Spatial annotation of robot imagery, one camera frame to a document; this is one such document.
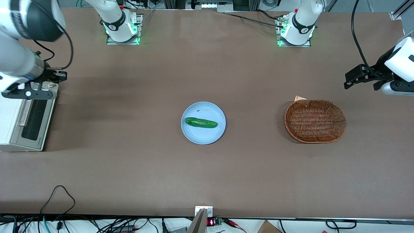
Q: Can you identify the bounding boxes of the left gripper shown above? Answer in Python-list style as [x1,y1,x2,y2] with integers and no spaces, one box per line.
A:
[344,36,414,91]

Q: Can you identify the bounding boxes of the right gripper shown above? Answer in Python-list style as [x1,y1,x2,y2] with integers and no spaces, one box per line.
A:
[0,69,68,93]

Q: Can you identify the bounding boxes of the glass oven door with handle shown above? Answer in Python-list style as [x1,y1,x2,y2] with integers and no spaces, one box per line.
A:
[10,98,56,151]

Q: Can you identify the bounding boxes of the white toaster oven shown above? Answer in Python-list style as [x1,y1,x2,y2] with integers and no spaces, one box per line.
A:
[0,81,59,152]

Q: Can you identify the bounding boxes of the brown wicker basket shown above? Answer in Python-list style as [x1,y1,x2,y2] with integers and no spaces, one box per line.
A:
[284,99,347,144]

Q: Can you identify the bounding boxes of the green cucumber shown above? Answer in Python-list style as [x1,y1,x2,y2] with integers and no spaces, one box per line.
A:
[185,117,218,128]

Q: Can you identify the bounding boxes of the light blue plate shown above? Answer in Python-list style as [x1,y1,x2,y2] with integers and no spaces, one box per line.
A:
[181,102,226,145]

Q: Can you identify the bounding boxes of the brown cardboard box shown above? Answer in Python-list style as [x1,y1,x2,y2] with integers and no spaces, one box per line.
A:
[257,220,282,233]

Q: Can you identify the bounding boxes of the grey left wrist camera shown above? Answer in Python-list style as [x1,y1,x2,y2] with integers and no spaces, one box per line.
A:
[381,81,414,96]

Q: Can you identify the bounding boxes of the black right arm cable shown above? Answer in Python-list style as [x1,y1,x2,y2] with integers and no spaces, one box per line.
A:
[42,28,74,70]

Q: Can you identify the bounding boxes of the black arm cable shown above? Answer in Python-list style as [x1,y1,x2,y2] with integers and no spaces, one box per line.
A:
[42,28,74,70]
[351,0,377,78]

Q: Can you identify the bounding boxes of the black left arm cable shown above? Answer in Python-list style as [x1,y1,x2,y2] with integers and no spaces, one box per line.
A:
[351,0,377,78]

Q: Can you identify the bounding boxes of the aluminium frame profile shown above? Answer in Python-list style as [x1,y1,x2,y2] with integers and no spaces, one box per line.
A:
[390,0,414,21]

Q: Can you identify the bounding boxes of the thin black looped cable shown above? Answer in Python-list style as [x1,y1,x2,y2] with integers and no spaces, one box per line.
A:
[40,185,76,216]

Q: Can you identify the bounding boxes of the black cable across table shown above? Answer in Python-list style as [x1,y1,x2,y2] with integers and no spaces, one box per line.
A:
[223,10,285,28]

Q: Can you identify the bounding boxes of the black coiled cable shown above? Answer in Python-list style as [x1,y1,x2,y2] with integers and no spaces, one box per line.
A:
[325,219,357,229]

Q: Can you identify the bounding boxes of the black metal frame equipment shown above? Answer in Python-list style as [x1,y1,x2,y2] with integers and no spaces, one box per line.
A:
[185,0,234,13]

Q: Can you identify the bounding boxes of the red alligator clip wires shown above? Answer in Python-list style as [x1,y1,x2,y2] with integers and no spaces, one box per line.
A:
[223,219,247,233]

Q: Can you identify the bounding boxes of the grey metal camera bracket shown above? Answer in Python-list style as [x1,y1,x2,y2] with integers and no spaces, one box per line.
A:
[187,206,214,233]

